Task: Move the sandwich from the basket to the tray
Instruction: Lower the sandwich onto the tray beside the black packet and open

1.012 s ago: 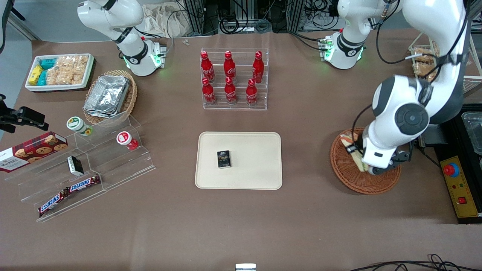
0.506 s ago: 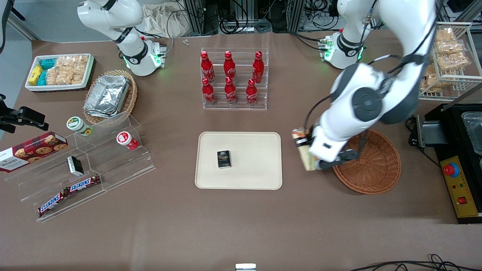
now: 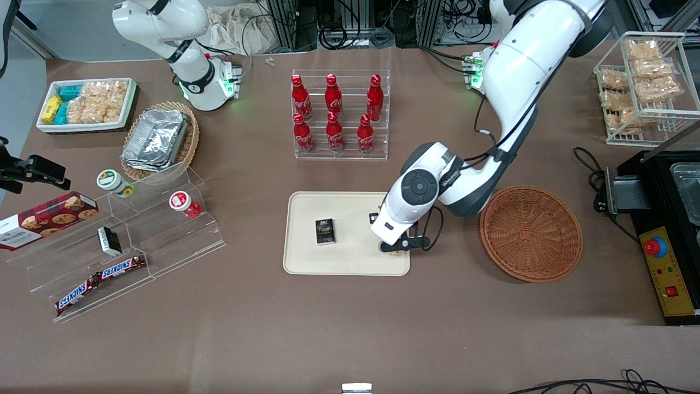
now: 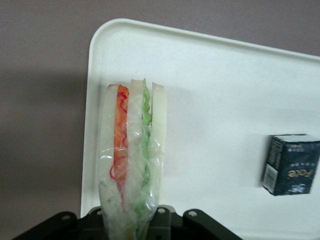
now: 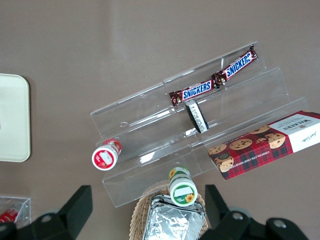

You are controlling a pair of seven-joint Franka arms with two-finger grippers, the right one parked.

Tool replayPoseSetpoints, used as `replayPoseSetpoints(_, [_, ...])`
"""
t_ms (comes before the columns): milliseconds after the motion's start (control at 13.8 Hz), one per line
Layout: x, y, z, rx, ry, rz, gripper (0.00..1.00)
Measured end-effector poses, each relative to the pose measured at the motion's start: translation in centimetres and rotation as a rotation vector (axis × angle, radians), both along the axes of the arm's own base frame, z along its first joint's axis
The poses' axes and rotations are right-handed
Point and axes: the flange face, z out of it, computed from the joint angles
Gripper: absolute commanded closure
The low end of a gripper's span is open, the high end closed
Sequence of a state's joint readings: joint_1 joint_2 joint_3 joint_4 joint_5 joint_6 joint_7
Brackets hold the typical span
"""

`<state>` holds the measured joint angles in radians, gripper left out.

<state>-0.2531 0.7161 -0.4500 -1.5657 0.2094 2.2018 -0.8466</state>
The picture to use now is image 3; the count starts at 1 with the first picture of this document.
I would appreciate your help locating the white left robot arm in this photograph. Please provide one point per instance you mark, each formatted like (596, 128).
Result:
(525, 65)

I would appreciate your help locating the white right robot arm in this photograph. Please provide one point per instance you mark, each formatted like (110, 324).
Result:
(164, 22)

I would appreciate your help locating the cream plastic tray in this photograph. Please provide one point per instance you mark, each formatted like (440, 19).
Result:
(350, 257)

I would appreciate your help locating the round brown wicker basket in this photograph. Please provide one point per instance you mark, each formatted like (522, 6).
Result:
(530, 235)

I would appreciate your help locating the oval tan wicker basket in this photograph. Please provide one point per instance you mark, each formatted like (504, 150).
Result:
(188, 145)

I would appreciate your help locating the small black card box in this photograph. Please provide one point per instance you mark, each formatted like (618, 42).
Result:
(325, 231)

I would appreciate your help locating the red cola bottle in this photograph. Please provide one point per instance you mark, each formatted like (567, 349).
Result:
(365, 138)
(334, 135)
(300, 98)
(333, 98)
(302, 137)
(375, 98)

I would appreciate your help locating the clear acrylic bottle rack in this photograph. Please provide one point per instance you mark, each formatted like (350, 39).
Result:
(350, 137)

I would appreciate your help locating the small white grey box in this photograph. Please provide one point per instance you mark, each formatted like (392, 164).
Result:
(356, 388)

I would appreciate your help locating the red lid cup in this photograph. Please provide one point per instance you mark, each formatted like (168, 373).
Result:
(181, 202)

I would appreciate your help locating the clear acrylic stepped display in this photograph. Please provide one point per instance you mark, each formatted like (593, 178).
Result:
(164, 241)

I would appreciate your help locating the aluminium foil container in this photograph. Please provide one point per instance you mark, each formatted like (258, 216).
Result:
(156, 139)

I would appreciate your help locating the beige cloth bag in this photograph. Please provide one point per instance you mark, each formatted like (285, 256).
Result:
(235, 30)

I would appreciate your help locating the clear bag of pastry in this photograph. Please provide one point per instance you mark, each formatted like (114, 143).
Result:
(617, 100)
(642, 49)
(629, 121)
(652, 69)
(659, 89)
(614, 80)

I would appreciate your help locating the snickers chocolate bar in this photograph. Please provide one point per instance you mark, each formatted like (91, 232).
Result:
(76, 295)
(123, 266)

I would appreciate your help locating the black machine housing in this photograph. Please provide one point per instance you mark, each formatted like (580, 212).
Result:
(656, 180)

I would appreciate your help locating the green lid cup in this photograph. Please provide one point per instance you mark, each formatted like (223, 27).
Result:
(112, 181)

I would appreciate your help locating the small black white box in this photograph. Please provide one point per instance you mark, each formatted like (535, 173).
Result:
(109, 241)

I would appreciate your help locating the white rectangular snack bin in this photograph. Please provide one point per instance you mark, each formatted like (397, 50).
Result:
(130, 104)

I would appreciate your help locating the yellow emergency stop box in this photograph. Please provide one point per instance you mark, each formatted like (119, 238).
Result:
(670, 290)

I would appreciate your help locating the clear plastic container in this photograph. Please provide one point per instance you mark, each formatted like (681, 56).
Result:
(688, 186)

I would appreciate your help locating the clear bag of crackers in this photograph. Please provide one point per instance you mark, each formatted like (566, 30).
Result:
(106, 90)
(90, 112)

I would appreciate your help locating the teal snack packet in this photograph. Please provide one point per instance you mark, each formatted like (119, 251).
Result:
(70, 92)
(62, 114)

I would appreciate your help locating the red tartan cookie box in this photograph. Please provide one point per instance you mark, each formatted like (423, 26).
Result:
(44, 219)

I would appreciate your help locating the yellow snack packet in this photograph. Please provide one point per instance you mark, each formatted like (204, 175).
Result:
(52, 108)

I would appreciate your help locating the aluminium frame post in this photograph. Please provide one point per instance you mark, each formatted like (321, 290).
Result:
(429, 22)
(281, 24)

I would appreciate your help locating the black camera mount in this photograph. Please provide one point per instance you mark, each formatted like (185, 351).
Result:
(38, 168)

